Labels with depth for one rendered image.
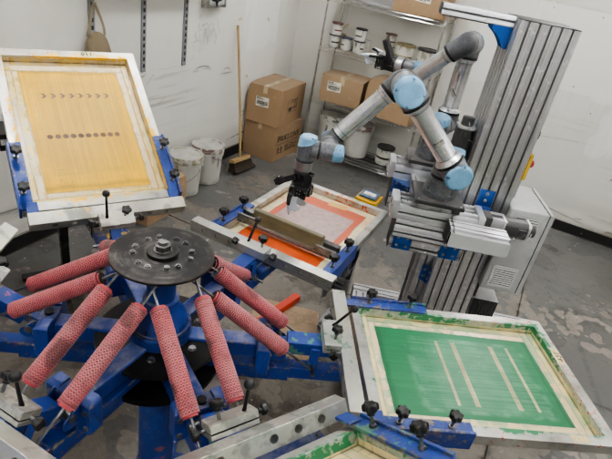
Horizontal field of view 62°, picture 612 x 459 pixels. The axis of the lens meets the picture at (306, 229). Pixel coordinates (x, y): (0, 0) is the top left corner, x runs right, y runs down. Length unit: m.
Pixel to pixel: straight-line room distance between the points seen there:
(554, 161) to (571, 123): 0.40
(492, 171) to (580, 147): 3.16
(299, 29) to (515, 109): 4.09
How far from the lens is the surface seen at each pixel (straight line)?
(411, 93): 2.01
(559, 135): 5.63
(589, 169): 5.72
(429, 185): 2.35
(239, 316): 1.53
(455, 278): 2.80
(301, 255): 2.25
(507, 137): 2.50
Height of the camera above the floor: 2.15
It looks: 29 degrees down
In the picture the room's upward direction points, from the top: 11 degrees clockwise
